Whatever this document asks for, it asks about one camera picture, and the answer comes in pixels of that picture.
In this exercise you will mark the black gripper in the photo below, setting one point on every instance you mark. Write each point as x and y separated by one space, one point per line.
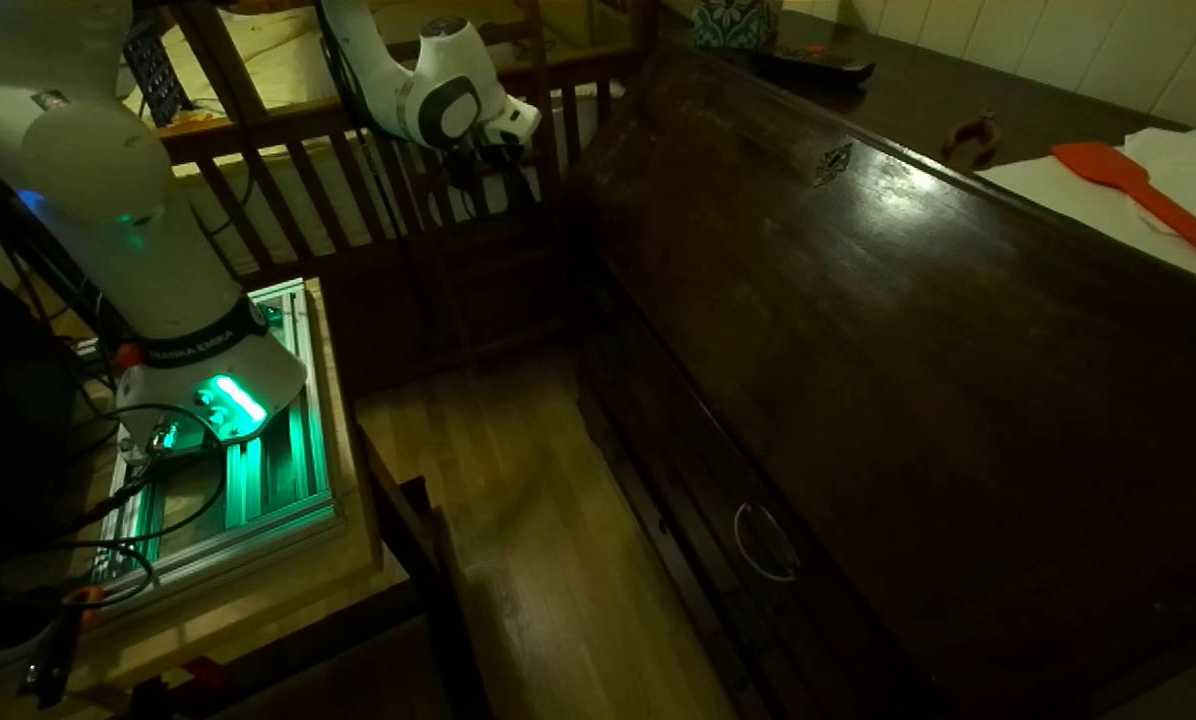
491 171

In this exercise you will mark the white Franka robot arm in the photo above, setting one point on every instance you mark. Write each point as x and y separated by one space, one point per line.
128 226

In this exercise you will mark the dark wooden secretary desk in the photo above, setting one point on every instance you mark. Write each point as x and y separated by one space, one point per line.
968 401

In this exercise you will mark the wooden chair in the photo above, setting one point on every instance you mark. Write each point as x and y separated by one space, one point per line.
340 172

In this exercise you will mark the patterned tissue box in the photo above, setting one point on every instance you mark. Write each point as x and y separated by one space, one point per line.
735 20

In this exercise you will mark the black remote control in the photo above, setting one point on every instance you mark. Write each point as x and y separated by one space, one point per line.
819 66

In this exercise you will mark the brass keyhole escutcheon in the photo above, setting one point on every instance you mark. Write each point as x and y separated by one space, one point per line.
834 162

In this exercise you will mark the black table foot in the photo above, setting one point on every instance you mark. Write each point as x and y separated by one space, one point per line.
421 560

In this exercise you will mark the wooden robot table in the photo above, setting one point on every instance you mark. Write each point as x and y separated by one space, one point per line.
340 560

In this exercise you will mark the black control box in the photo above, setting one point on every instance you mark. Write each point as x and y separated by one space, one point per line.
8 427

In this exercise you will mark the red black clamp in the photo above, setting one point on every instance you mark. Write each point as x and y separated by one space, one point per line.
58 654
182 684

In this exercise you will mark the white paper stack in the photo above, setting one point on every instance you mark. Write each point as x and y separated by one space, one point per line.
1089 192

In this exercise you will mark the aluminium mounting frame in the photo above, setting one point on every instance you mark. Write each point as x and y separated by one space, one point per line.
276 482

